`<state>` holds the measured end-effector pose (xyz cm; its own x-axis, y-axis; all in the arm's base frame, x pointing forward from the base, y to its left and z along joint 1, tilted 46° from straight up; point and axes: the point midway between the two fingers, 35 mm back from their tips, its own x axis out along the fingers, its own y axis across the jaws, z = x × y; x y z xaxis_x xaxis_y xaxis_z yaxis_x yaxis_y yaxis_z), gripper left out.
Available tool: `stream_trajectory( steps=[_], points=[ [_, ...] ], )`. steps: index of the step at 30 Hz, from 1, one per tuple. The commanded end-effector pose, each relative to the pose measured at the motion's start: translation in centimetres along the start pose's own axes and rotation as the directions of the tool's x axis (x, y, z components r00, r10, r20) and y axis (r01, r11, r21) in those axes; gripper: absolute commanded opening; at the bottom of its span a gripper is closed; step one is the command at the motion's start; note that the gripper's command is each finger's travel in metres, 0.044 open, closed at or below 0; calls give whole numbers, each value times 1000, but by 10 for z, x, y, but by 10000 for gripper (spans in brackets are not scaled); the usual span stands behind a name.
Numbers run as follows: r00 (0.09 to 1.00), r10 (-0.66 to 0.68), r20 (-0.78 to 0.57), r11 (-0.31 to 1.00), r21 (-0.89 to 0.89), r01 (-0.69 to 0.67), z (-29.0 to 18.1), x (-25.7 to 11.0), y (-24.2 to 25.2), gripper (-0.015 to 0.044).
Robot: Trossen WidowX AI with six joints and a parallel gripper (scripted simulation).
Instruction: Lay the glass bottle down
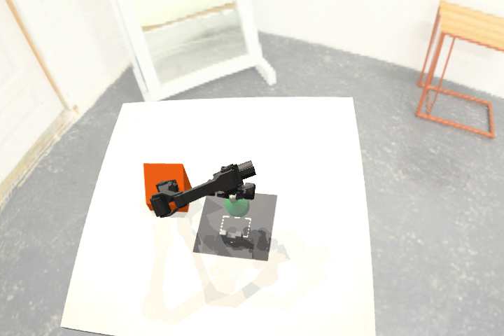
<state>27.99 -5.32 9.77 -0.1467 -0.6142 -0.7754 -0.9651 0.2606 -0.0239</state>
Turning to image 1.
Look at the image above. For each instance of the green glass bottle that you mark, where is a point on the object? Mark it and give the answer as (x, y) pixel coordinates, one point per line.
(236, 208)

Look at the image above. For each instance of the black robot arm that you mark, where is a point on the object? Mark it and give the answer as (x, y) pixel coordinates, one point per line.
(229, 178)

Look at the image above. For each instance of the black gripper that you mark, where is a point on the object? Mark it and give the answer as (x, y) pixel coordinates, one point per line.
(246, 192)

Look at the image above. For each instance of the grey flat mat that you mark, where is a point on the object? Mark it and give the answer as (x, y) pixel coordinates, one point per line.
(256, 227)

